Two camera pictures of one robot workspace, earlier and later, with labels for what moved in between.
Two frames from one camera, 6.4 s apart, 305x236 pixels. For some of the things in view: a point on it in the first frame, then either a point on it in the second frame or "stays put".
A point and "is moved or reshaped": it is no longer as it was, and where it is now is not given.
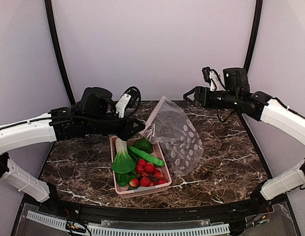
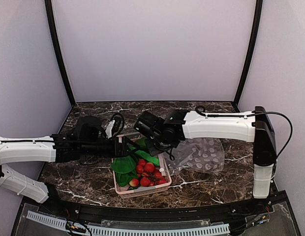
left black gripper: (126, 127) → (119, 148)
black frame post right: (259, 4) stays put
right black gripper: (203, 96) → (155, 146)
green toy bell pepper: (143, 144) stays put
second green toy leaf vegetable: (123, 179) stays put
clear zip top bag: (180, 142) is moved or reshaped
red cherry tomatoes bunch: (147, 175) stays put
